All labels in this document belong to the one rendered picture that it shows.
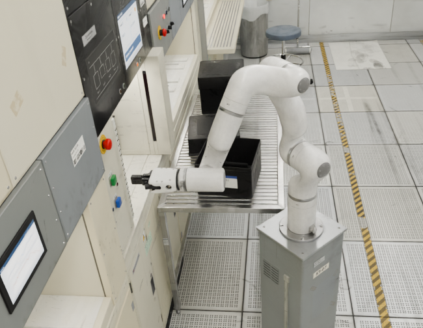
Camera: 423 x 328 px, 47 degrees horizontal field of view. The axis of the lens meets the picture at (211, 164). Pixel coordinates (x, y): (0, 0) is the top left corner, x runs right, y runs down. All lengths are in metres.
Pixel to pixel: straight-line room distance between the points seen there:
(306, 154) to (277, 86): 0.37
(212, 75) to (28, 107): 1.91
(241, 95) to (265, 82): 0.09
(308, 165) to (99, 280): 0.87
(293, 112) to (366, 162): 2.33
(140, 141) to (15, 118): 1.38
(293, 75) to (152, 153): 1.13
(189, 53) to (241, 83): 2.25
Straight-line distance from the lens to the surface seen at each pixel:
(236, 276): 3.01
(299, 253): 2.05
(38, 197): 1.26
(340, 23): 6.53
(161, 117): 2.41
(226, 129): 1.61
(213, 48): 3.98
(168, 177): 1.70
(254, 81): 1.60
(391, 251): 3.25
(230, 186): 2.31
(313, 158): 1.86
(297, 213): 2.05
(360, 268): 3.11
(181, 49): 3.81
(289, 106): 1.75
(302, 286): 2.15
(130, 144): 2.53
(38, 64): 1.30
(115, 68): 1.84
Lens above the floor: 2.17
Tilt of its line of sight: 33 degrees down
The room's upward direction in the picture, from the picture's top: 5 degrees counter-clockwise
